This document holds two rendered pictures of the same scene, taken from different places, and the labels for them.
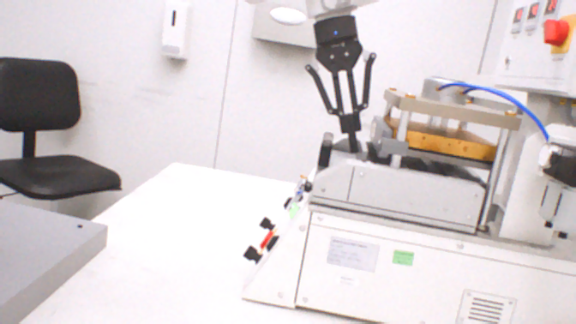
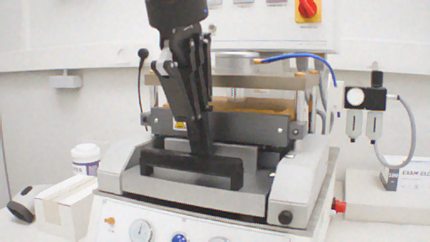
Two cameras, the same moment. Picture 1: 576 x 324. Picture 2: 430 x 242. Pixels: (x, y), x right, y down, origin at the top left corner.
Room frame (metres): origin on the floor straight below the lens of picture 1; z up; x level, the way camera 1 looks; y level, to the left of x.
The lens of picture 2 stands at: (0.67, 0.36, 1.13)
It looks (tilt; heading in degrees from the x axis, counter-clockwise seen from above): 10 degrees down; 290
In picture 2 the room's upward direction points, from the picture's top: straight up
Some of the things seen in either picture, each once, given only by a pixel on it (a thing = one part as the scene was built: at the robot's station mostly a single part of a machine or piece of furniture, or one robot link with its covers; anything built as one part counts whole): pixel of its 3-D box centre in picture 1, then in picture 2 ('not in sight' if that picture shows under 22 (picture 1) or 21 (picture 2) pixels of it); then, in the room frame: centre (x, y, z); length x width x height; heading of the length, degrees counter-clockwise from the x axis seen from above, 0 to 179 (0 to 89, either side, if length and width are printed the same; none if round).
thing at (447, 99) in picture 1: (459, 119); (253, 86); (0.82, -0.27, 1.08); 0.31 x 0.24 x 0.13; 176
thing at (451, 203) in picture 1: (390, 191); (304, 173); (0.71, -0.15, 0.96); 0.26 x 0.05 x 0.07; 86
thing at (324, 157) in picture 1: (326, 147); (188, 167); (0.85, -0.05, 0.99); 0.15 x 0.02 x 0.04; 176
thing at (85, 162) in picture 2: not in sight; (86, 170); (1.33, -0.39, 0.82); 0.09 x 0.09 x 0.15
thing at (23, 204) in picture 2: not in sight; (40, 197); (1.37, -0.23, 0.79); 0.20 x 0.08 x 0.08; 89
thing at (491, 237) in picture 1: (437, 203); (241, 167); (0.84, -0.27, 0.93); 0.46 x 0.35 x 0.01; 86
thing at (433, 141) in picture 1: (437, 125); (240, 97); (0.83, -0.24, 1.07); 0.22 x 0.17 x 0.10; 176
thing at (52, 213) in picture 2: not in sight; (76, 204); (1.24, -0.23, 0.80); 0.19 x 0.13 x 0.09; 89
